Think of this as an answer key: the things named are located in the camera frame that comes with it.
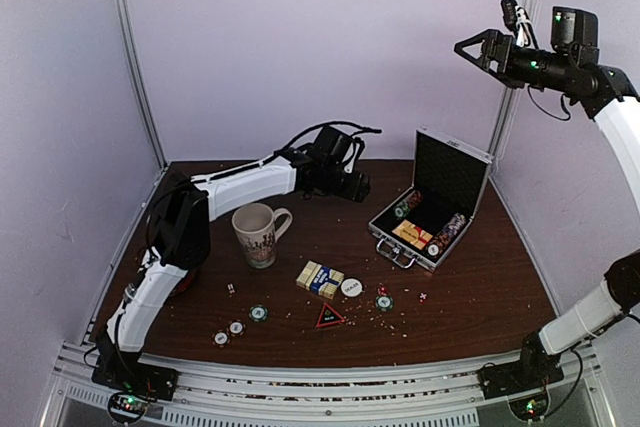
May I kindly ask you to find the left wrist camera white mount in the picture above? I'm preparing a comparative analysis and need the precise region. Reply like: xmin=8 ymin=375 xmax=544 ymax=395
xmin=343 ymin=136 xmax=365 ymax=173

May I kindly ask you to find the green poker chip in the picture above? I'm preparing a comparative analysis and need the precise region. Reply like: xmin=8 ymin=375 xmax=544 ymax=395
xmin=249 ymin=304 xmax=269 ymax=322
xmin=375 ymin=295 xmax=394 ymax=312

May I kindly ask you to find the white decorated mug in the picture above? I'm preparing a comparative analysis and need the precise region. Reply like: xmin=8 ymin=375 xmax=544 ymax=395
xmin=231 ymin=203 xmax=293 ymax=269

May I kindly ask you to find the right aluminium frame post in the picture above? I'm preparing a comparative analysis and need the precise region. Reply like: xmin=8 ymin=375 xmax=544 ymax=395
xmin=488 ymin=0 xmax=546 ymax=153

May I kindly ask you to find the poker chip front left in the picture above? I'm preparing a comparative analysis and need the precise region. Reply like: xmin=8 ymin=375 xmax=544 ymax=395
xmin=212 ymin=330 xmax=230 ymax=347

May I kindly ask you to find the left aluminium frame post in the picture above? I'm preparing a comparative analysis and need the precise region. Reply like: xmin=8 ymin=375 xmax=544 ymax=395
xmin=114 ymin=0 xmax=168 ymax=169

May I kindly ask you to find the white dealer button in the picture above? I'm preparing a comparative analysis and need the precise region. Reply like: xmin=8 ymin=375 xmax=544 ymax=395
xmin=340 ymin=278 xmax=363 ymax=298

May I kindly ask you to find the blue purple chip stack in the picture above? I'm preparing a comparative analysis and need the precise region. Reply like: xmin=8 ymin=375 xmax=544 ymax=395
xmin=426 ymin=213 xmax=467 ymax=258

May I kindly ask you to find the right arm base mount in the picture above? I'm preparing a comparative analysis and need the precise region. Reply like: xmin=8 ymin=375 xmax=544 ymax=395
xmin=477 ymin=361 xmax=564 ymax=422

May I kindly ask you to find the aluminium poker case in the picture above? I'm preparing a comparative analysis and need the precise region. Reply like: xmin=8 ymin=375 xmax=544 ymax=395
xmin=369 ymin=127 xmax=493 ymax=273

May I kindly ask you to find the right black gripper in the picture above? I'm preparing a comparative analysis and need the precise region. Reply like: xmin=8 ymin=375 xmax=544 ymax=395
xmin=454 ymin=27 xmax=575 ymax=90

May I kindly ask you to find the front aluminium rail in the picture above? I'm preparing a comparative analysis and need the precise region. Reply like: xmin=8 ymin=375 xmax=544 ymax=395
xmin=35 ymin=343 xmax=621 ymax=426

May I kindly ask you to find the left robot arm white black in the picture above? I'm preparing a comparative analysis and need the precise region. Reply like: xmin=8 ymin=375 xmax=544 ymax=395
xmin=94 ymin=121 xmax=370 ymax=391

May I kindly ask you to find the aluminium frame post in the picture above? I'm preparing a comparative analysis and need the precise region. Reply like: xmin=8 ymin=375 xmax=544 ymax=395
xmin=488 ymin=0 xmax=546 ymax=153
xmin=114 ymin=0 xmax=168 ymax=169

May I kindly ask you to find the poker chip white centre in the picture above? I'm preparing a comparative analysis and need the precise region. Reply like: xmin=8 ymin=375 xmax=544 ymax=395
xmin=228 ymin=320 xmax=246 ymax=337

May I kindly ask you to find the red yellow card deck box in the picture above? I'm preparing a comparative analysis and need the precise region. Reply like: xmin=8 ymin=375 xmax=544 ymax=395
xmin=392 ymin=219 xmax=433 ymax=250

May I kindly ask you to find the green red chip stack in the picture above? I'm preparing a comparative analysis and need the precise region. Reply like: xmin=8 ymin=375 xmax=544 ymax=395
xmin=393 ymin=190 xmax=423 ymax=219

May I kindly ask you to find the red patterned bowl with lid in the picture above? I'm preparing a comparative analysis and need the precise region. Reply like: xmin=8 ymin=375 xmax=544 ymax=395
xmin=169 ymin=269 xmax=199 ymax=298

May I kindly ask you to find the black red triangle all-in marker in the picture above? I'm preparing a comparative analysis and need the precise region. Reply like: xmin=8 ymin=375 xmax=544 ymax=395
xmin=315 ymin=303 xmax=345 ymax=329

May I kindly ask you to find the blue yellow card deck box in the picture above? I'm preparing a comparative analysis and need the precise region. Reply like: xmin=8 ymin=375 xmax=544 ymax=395
xmin=296 ymin=261 xmax=345 ymax=300

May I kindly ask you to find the green poker chip right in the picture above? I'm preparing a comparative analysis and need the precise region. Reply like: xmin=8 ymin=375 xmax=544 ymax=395
xmin=375 ymin=295 xmax=394 ymax=312

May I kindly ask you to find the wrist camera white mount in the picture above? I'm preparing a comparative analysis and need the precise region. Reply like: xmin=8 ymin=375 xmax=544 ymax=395
xmin=500 ymin=0 xmax=537 ymax=47
xmin=343 ymin=136 xmax=365 ymax=173

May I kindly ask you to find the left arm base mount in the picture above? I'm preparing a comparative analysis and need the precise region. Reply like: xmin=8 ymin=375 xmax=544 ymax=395
xmin=91 ymin=364 xmax=179 ymax=425

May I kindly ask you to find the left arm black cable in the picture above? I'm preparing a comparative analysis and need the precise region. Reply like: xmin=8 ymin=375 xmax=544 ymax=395
xmin=272 ymin=120 xmax=384 ymax=158

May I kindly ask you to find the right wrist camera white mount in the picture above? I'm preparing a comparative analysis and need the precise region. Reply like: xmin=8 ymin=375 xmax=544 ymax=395
xmin=500 ymin=0 xmax=537 ymax=47

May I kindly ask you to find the green poker chip centre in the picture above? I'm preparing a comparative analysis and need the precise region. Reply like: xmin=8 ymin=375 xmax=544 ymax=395
xmin=249 ymin=304 xmax=269 ymax=322

